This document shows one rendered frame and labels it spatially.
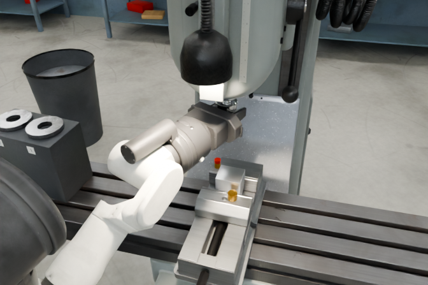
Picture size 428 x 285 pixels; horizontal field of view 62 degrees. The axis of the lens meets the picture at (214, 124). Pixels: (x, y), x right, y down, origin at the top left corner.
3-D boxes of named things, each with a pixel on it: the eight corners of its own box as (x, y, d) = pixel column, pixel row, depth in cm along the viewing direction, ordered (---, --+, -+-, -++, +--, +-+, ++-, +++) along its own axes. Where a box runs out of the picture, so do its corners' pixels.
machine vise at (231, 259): (239, 295, 73) (242, 263, 67) (172, 277, 77) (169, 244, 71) (266, 183, 101) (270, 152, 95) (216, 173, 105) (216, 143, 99)
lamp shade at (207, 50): (179, 86, 47) (176, 41, 43) (181, 64, 53) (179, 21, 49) (234, 85, 47) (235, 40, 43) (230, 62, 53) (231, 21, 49)
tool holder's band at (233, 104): (211, 108, 72) (211, 103, 72) (219, 97, 76) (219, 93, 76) (234, 111, 71) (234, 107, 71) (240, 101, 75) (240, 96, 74)
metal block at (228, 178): (239, 202, 84) (240, 183, 81) (214, 197, 86) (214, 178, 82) (244, 187, 88) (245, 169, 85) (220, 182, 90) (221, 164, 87)
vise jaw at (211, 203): (247, 227, 79) (248, 215, 77) (194, 215, 82) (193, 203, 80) (252, 208, 84) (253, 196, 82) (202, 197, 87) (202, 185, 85)
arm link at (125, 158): (199, 175, 65) (155, 212, 57) (156, 154, 70) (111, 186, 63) (196, 122, 59) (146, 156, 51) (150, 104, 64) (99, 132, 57)
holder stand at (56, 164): (66, 203, 95) (47, 143, 84) (2, 185, 101) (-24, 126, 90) (93, 175, 104) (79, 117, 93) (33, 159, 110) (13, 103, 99)
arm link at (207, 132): (244, 109, 67) (205, 139, 59) (241, 150, 72) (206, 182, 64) (192, 90, 73) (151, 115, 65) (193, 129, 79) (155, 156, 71)
